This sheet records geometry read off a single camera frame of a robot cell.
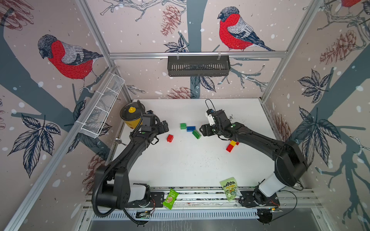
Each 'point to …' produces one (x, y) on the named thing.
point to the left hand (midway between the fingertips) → (164, 123)
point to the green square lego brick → (183, 126)
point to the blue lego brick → (191, 128)
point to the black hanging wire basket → (198, 66)
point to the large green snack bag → (230, 186)
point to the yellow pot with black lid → (130, 113)
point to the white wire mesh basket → (94, 123)
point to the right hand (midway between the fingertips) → (204, 126)
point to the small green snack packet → (170, 198)
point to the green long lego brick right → (196, 134)
